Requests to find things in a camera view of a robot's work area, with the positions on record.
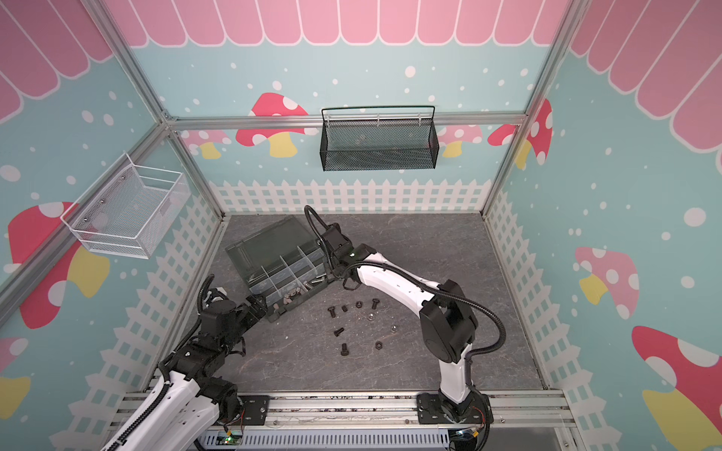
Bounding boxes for black wire mesh basket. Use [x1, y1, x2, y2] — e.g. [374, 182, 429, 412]
[320, 105, 440, 171]

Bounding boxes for dark green compartment organizer box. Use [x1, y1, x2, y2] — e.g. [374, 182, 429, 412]
[226, 216, 330, 322]

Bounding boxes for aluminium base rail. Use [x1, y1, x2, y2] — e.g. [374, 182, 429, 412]
[109, 390, 576, 430]

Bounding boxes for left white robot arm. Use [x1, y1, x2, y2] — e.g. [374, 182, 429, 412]
[103, 288, 268, 450]

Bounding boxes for white wire mesh basket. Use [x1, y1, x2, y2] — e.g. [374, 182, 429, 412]
[60, 154, 191, 259]

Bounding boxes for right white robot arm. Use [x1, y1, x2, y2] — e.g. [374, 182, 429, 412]
[311, 223, 507, 426]

